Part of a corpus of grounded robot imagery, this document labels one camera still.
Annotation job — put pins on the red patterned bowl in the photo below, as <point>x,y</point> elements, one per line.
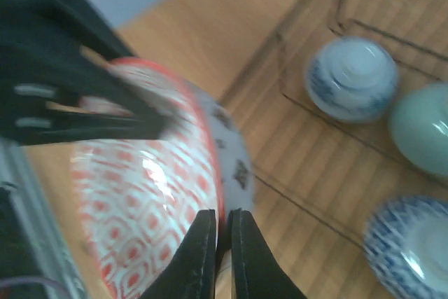
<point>405,243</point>

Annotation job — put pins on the black wire dish rack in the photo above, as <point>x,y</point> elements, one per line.
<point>319,179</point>

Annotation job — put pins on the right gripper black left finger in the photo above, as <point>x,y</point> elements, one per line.
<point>191,272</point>

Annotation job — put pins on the pink patterned bowl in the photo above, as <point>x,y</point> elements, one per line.
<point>138,198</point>

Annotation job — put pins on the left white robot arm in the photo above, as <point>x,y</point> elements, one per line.
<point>51,93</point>

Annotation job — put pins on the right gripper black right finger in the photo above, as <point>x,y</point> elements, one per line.
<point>255,271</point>

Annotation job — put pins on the celadon green bowl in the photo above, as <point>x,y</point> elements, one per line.
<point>418,128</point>

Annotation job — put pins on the aluminium rail frame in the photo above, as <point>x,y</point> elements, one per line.
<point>35,259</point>

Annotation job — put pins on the blue floral bowl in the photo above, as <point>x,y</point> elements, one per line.
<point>352,79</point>

